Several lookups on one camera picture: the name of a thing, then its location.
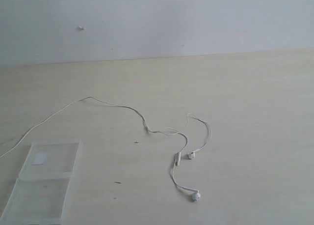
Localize clear plastic storage box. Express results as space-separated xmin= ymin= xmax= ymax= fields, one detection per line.
xmin=0 ymin=140 xmax=83 ymax=225

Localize white wired earphones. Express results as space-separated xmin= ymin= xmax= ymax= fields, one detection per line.
xmin=1 ymin=96 xmax=212 ymax=201

